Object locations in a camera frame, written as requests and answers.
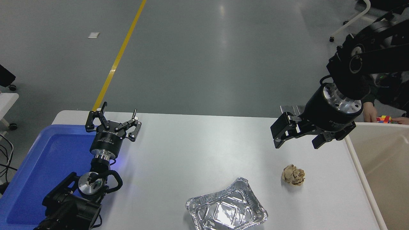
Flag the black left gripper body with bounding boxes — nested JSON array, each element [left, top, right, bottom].
[[89, 127, 127, 156]]

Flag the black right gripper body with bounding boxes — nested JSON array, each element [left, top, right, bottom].
[[300, 86, 363, 140]]

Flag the silver foil tray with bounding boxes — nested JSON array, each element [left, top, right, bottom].
[[186, 177, 268, 230]]

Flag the person's right hand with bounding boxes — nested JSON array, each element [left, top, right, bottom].
[[363, 102, 378, 123]]

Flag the crumpled tan paper ball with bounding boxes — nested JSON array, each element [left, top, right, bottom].
[[281, 164, 305, 186]]

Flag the large pale bin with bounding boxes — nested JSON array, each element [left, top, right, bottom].
[[344, 122, 409, 230]]

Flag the person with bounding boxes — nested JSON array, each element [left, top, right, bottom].
[[363, 72, 409, 111]]

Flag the blue plastic tray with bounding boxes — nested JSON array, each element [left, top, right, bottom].
[[0, 124, 99, 230]]

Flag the white wheeled side table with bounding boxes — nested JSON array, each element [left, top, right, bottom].
[[0, 93, 19, 131]]

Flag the black wheeled chair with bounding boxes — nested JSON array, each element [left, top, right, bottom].
[[0, 64, 17, 91]]

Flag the white-framed wheeled chair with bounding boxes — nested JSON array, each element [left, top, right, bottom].
[[329, 0, 409, 42]]

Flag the black cables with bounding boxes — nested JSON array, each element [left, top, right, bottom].
[[0, 133, 15, 195]]

